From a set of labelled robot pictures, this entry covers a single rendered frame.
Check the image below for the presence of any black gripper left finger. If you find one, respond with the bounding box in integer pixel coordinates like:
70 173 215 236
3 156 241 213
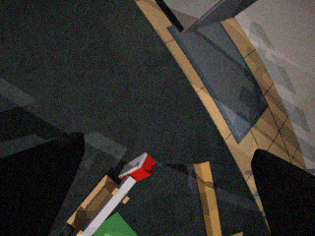
0 133 86 236

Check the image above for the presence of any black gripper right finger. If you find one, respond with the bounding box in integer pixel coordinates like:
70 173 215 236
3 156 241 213
251 148 315 236

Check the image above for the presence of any green putting mat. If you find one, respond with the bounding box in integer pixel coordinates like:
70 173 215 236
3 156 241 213
94 211 138 236

